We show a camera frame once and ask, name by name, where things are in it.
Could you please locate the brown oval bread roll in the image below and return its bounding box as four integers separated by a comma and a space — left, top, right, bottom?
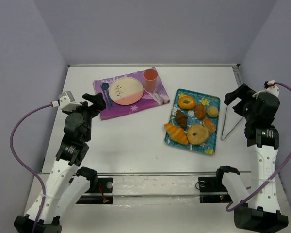
194, 103, 206, 120

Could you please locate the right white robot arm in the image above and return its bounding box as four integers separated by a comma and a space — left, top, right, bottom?
215, 81, 289, 233

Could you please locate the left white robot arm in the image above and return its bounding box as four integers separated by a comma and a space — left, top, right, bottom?
10, 91, 106, 233

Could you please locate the glazed oval bread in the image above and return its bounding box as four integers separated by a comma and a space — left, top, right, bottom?
203, 118, 216, 133

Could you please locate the blue plastic spoon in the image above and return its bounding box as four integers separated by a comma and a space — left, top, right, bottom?
102, 82, 113, 109

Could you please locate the large pale bagel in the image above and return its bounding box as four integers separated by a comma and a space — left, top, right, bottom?
187, 125, 209, 145

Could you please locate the small round bun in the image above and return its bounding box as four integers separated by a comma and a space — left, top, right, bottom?
207, 106, 219, 118

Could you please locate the cream and pink plate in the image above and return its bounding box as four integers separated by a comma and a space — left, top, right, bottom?
108, 77, 144, 105

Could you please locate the teal floral tray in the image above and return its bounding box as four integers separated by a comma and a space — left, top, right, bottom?
164, 89, 221, 155

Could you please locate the golden striped croissant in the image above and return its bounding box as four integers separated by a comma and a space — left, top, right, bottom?
164, 123, 189, 146

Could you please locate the chocolate croissant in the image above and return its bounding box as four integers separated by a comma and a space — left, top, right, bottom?
175, 110, 188, 130

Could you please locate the golden bagel upper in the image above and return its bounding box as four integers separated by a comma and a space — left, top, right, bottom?
178, 95, 196, 110

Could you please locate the pink plastic cup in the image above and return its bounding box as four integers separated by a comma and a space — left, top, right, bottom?
143, 68, 158, 92

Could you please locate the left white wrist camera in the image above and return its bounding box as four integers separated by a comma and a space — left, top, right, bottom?
59, 91, 80, 112

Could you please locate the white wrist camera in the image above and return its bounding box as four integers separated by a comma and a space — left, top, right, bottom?
59, 91, 80, 112
252, 80, 280, 98

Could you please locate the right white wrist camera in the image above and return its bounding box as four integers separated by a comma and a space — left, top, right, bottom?
252, 80, 280, 98

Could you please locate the aluminium table rail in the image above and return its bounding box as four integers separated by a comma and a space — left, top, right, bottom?
68, 63, 238, 68

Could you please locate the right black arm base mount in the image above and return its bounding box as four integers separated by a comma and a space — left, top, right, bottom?
195, 176, 232, 204

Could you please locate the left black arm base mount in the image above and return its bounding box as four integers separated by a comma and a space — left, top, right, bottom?
76, 177, 113, 204

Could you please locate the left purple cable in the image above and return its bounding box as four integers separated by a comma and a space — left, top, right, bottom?
9, 101, 61, 233

